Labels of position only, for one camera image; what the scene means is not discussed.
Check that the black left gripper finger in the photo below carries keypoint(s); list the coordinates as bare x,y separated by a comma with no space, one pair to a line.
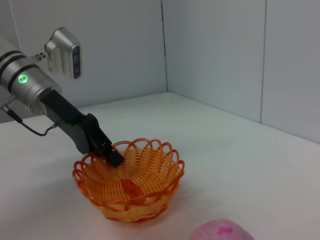
113,157

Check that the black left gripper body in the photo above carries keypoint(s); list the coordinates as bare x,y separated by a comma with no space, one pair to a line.
72,122

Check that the orange woven plastic basket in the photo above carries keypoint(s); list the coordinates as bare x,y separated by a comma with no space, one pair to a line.
150,180

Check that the pink peach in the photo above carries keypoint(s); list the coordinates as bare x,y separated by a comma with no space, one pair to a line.
222,231

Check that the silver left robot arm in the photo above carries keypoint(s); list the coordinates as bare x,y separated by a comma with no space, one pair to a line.
27,82

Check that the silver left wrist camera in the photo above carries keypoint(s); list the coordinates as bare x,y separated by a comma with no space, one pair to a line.
63,55

